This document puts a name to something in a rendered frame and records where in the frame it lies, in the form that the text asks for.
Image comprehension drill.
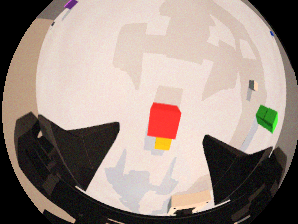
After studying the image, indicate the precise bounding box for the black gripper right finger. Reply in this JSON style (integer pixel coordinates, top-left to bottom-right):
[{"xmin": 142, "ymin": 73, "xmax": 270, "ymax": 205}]
[{"xmin": 202, "ymin": 135, "xmax": 273, "ymax": 205}]

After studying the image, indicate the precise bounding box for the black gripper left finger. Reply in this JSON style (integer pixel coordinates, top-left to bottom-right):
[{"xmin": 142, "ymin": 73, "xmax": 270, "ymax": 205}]
[{"xmin": 37, "ymin": 113, "xmax": 120, "ymax": 192}]

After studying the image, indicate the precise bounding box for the small yellow block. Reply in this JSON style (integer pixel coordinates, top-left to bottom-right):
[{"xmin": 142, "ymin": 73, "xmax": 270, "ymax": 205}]
[{"xmin": 154, "ymin": 137, "xmax": 172, "ymax": 151}]

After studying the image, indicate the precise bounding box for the red block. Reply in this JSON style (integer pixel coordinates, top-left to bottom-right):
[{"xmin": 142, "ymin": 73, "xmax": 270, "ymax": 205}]
[{"xmin": 148, "ymin": 103, "xmax": 182, "ymax": 139}]

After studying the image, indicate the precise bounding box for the green block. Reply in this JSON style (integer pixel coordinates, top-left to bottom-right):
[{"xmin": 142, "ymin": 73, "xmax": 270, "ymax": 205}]
[
  {"xmin": 255, "ymin": 105, "xmax": 269, "ymax": 128},
  {"xmin": 263, "ymin": 108, "xmax": 278, "ymax": 133}
]

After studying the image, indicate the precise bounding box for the purple cube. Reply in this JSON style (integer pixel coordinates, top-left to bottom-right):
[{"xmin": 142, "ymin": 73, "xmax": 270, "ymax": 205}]
[{"xmin": 64, "ymin": 0, "xmax": 78, "ymax": 10}]

